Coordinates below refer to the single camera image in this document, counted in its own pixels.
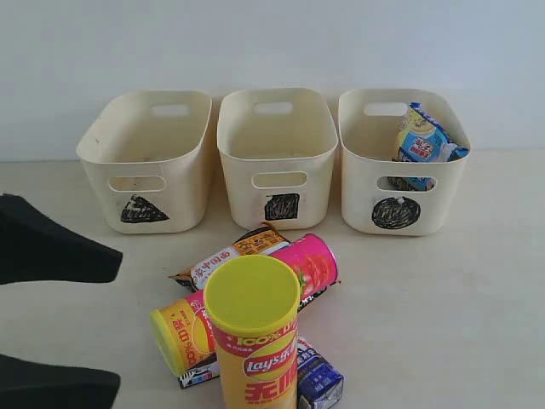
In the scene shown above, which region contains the purple small carton box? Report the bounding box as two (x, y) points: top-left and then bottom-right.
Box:
(178, 354), (220, 389)

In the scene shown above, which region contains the yellow Lays chips can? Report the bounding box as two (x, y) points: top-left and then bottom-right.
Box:
(204, 255), (301, 408)

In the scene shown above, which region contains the pink Lays chips can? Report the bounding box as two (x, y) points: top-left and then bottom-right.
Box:
(186, 232), (340, 337)

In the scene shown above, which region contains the blue white milk carton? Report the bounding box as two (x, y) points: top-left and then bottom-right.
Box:
(296, 337), (344, 409)

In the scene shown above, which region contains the blue instant noodle packet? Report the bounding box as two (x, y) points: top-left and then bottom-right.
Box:
(387, 101), (470, 192)

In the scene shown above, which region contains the cream bin with triangle mark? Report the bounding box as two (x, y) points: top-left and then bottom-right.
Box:
(77, 90), (214, 234)

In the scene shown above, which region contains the orange instant noodle packet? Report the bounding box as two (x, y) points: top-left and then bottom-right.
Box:
(169, 222), (290, 292)

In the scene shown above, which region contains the cream bin with square mark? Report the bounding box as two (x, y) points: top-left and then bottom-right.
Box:
(216, 88), (338, 230)

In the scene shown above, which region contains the cream bin with circle mark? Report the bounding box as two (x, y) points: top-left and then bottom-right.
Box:
(338, 89), (470, 236)

